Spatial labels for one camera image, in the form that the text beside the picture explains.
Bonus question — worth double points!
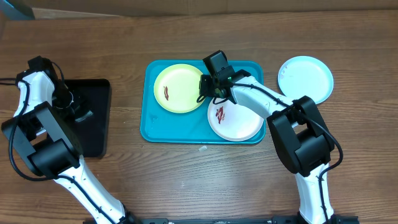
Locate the green rimmed plate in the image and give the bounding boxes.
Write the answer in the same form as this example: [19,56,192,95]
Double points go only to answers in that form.
[154,63,203,113]

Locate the light blue plate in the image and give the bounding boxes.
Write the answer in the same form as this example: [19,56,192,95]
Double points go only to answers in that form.
[277,56,334,104]

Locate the green scrubbing sponge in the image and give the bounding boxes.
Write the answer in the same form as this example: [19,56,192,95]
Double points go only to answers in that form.
[75,111,93,123]

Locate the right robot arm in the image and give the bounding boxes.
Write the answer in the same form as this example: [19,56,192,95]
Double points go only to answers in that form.
[197,50,342,223]

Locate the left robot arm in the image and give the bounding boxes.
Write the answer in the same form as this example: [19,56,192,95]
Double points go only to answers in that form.
[1,56,136,223]

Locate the black rectangular tray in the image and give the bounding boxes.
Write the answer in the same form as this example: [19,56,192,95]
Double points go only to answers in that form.
[65,79,111,158]

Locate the teal plastic tray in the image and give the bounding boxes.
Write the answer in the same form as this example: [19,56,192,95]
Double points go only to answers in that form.
[139,59,267,145]

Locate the white plate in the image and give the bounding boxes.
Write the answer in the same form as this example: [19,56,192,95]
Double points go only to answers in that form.
[207,98,265,144]

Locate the small white paper scrap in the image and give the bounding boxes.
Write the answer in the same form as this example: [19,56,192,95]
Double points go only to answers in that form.
[199,146,208,151]

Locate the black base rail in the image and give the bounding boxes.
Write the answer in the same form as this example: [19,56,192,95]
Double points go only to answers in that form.
[83,214,361,224]

